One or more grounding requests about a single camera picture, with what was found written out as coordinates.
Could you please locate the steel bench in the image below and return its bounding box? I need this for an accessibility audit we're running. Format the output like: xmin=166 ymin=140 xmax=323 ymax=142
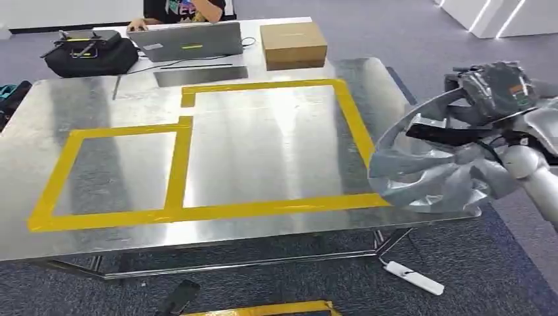
xmin=0 ymin=57 xmax=482 ymax=281

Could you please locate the person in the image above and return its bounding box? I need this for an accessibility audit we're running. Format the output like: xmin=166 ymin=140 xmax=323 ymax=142
xmin=143 ymin=0 xmax=228 ymax=25

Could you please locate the black and yellow device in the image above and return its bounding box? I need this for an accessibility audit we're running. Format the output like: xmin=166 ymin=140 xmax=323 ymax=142
xmin=52 ymin=29 xmax=124 ymax=59

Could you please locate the silver laptop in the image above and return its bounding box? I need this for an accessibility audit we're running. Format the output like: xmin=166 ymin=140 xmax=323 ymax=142
xmin=127 ymin=20 xmax=245 ymax=63

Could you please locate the brown cardboard box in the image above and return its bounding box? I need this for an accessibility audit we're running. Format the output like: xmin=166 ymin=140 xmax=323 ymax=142
xmin=260 ymin=22 xmax=329 ymax=72

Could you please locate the white table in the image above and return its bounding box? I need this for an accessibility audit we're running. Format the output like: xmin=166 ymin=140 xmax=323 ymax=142
xmin=92 ymin=16 xmax=338 ymax=89

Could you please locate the thin black rod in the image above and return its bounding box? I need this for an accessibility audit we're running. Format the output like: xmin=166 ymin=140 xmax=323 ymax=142
xmin=160 ymin=63 xmax=234 ymax=70

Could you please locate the black robot left foot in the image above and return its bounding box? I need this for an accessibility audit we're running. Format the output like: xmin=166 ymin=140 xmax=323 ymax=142
xmin=153 ymin=278 xmax=202 ymax=316

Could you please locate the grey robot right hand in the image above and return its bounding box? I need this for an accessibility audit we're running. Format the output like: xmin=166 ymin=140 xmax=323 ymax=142
xmin=444 ymin=61 xmax=539 ymax=128

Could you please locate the silver curved metal part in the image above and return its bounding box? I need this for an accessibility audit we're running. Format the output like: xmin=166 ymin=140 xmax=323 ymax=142
xmin=368 ymin=85 xmax=558 ymax=215

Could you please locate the yellow tape outline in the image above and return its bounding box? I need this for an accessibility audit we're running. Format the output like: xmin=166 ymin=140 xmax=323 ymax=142
xmin=26 ymin=78 xmax=392 ymax=233

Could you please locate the black and teal bag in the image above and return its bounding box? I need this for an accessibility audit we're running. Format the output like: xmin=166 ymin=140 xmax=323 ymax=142
xmin=0 ymin=80 xmax=33 ymax=132

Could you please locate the person's hand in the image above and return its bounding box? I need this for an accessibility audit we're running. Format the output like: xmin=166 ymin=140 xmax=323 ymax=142
xmin=126 ymin=18 xmax=150 ymax=33

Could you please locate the white power strip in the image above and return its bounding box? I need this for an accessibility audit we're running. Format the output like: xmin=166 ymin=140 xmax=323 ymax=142
xmin=383 ymin=261 xmax=446 ymax=297

